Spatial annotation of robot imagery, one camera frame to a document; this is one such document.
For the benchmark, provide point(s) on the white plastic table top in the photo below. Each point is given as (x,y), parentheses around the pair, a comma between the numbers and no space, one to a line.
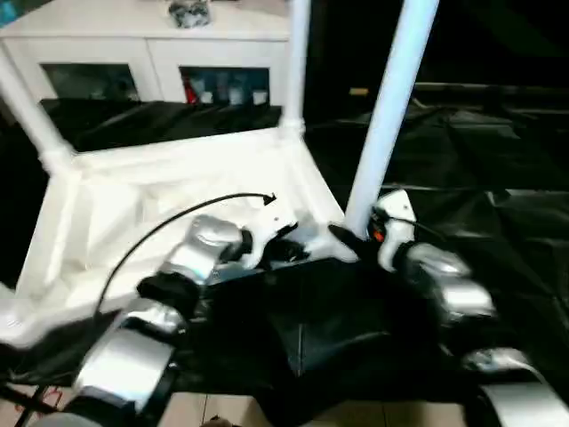
(155,169)

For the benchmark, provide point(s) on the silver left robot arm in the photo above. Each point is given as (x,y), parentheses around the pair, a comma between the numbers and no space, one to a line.
(204,249)

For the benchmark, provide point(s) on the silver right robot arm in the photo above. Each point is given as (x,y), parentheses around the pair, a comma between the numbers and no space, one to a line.
(444,276)

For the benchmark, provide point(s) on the black work mat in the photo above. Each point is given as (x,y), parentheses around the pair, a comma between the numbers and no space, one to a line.
(467,147)

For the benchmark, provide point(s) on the small tan label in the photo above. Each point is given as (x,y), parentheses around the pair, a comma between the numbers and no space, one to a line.
(359,91)

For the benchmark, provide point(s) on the black backdrop cloth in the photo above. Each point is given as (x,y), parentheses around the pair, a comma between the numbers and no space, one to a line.
(489,40)

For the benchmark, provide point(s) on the grey crumpled bag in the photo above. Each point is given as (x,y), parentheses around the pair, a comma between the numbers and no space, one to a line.
(190,11)

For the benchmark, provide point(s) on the white glass-door sideboard cabinet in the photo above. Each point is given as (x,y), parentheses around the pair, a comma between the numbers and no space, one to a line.
(111,44)

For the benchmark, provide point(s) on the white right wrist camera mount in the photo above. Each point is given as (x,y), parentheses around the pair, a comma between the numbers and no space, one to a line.
(395,209)

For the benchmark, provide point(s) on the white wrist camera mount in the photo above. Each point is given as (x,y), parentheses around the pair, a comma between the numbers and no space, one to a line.
(271,218)
(395,209)

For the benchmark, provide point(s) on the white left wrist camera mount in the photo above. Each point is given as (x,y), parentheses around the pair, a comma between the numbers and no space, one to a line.
(271,218)

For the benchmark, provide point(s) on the black metal stand frame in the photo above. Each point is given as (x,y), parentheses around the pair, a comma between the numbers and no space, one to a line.
(22,398)

